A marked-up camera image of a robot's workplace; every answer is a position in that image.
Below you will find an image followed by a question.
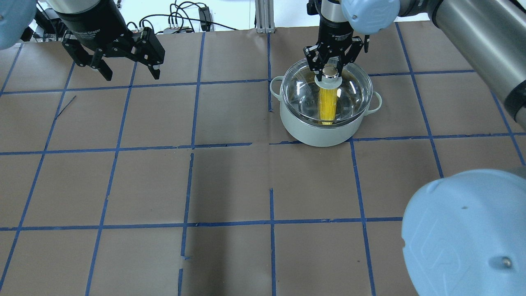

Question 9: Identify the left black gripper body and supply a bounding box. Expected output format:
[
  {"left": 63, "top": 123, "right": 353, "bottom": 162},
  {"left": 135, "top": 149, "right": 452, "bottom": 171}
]
[{"left": 55, "top": 0, "right": 166, "bottom": 69}]

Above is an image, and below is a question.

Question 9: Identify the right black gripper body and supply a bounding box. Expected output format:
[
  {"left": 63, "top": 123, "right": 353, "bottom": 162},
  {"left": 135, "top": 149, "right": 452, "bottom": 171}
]
[{"left": 304, "top": 0, "right": 369, "bottom": 66}]

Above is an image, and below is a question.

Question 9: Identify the yellow corn cob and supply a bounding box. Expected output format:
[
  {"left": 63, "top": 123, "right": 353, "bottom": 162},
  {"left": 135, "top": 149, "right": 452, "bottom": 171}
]
[{"left": 318, "top": 88, "right": 338, "bottom": 125}]

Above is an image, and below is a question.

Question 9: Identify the glass pot lid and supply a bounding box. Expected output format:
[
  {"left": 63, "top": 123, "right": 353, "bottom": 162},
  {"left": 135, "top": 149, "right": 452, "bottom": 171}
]
[{"left": 272, "top": 58, "right": 381, "bottom": 128}]

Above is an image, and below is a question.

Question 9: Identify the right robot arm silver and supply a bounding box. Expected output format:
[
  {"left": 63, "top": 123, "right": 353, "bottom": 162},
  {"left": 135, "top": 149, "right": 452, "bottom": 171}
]
[{"left": 272, "top": 22, "right": 525, "bottom": 296}]

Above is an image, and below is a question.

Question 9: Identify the white steel cooking pot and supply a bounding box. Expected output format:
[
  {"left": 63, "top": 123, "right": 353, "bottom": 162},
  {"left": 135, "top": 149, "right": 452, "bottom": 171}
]
[{"left": 269, "top": 81, "right": 383, "bottom": 147}]

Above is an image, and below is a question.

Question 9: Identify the black power adapter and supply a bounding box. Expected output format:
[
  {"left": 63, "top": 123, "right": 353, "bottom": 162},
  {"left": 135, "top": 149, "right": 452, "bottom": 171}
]
[{"left": 198, "top": 6, "right": 212, "bottom": 32}]

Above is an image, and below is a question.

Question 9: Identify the aluminium frame post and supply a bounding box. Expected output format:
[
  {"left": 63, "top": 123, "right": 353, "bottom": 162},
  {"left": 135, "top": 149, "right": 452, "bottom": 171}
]
[{"left": 255, "top": 0, "right": 275, "bottom": 34}]

